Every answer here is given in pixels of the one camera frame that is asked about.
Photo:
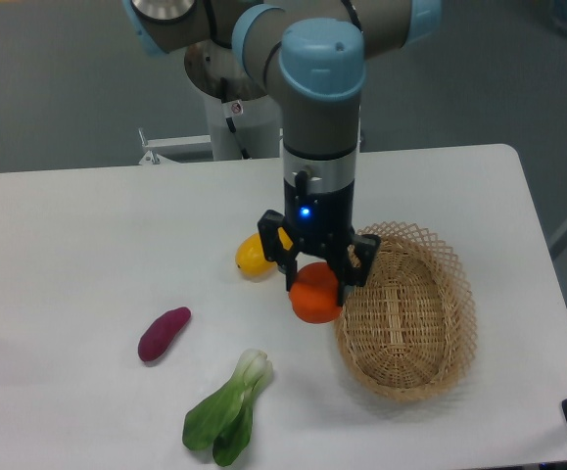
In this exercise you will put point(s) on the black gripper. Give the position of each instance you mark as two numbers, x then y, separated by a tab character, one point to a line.
319	225

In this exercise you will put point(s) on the orange fruit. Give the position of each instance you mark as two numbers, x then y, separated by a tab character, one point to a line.
314	294

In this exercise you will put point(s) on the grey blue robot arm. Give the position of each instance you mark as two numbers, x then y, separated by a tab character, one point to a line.
310	60

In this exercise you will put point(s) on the woven wicker basket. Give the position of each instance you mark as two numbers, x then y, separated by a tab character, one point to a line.
410	333

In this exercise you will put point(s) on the yellow mango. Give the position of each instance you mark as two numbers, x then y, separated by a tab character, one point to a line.
250	259

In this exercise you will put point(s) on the purple sweet potato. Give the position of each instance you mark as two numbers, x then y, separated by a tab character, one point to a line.
160	334

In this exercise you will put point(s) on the green bok choy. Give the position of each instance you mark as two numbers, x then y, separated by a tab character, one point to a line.
223	421

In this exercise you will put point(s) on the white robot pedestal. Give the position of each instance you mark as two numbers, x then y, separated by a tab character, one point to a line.
253	126

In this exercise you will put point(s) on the white metal base frame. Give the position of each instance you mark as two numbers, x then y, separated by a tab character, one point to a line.
183	150

